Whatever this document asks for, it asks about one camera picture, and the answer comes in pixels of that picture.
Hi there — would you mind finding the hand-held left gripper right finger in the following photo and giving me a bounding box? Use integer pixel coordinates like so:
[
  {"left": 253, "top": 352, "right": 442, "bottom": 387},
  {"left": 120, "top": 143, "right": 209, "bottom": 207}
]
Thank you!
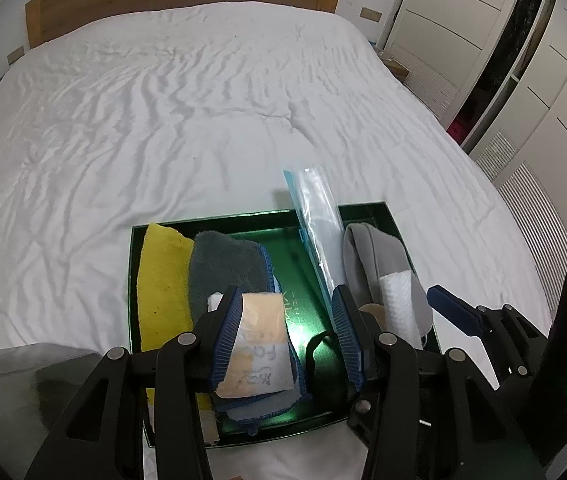
[{"left": 331, "top": 284, "right": 549, "bottom": 480}]

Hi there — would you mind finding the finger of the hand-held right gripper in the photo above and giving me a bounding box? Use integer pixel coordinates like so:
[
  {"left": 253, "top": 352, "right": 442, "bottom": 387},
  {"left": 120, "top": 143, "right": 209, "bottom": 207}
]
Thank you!
[
  {"left": 427, "top": 285, "right": 551, "bottom": 346},
  {"left": 483, "top": 337, "right": 549, "bottom": 391}
]

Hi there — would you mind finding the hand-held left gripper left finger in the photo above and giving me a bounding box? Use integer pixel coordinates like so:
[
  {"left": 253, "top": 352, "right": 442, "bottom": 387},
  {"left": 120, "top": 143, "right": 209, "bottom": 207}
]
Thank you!
[{"left": 24, "top": 285, "right": 244, "bottom": 480}]

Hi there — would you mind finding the black hair tie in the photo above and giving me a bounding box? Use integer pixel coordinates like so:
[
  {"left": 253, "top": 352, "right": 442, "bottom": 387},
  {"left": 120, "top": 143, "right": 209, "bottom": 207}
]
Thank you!
[{"left": 305, "top": 332, "right": 344, "bottom": 386}]

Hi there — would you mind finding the round beige powder puff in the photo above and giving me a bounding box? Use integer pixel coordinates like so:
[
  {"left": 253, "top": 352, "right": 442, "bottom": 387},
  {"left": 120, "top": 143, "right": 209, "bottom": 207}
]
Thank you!
[{"left": 358, "top": 302, "right": 387, "bottom": 333}]

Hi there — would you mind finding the tissue packet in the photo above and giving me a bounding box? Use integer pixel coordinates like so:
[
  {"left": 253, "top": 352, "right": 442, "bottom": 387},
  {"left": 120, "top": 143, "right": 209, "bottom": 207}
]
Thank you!
[{"left": 214, "top": 291, "right": 297, "bottom": 401}]

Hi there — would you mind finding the white cloth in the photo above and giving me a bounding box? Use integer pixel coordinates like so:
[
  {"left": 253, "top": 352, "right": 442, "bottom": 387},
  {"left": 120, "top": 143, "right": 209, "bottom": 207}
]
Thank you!
[{"left": 378, "top": 270, "right": 421, "bottom": 346}]

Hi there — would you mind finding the grey towel with blue edge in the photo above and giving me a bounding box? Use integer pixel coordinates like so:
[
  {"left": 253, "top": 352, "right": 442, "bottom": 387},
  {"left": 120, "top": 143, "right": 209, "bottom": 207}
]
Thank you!
[{"left": 188, "top": 231, "right": 314, "bottom": 436}]

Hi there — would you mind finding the yellow cloth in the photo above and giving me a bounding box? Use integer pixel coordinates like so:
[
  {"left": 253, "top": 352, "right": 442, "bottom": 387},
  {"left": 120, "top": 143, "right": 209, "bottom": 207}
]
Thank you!
[{"left": 136, "top": 223, "right": 220, "bottom": 445}]

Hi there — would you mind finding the grey face mask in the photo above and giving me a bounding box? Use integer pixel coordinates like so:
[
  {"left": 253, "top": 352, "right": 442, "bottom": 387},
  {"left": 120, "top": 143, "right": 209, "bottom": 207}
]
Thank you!
[{"left": 341, "top": 222, "right": 434, "bottom": 348}]

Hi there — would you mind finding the green tray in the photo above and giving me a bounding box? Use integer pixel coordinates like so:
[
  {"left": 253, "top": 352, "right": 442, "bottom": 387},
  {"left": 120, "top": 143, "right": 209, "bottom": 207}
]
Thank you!
[{"left": 128, "top": 201, "right": 441, "bottom": 450}]

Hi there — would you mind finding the clear zip bag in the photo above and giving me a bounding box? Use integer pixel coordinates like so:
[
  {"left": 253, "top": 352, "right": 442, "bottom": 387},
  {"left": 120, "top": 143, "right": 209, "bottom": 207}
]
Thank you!
[{"left": 282, "top": 167, "right": 347, "bottom": 321}]

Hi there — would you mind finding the white louvered wardrobe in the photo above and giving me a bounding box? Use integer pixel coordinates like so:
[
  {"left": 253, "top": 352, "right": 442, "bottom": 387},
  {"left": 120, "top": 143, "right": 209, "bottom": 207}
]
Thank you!
[{"left": 381, "top": 0, "right": 567, "bottom": 281}]

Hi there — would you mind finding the grey fabric piece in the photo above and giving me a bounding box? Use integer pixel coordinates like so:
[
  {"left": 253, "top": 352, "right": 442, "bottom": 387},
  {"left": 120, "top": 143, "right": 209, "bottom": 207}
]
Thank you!
[{"left": 0, "top": 342, "right": 104, "bottom": 461}]

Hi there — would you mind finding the white bed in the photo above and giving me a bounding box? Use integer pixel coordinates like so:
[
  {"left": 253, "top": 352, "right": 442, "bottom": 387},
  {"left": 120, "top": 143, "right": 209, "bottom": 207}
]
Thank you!
[{"left": 0, "top": 1, "right": 551, "bottom": 480}]

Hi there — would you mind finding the wooden nightstand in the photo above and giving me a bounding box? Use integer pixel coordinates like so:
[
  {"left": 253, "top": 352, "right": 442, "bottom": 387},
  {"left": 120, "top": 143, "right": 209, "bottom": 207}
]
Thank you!
[{"left": 381, "top": 52, "right": 409, "bottom": 78}]

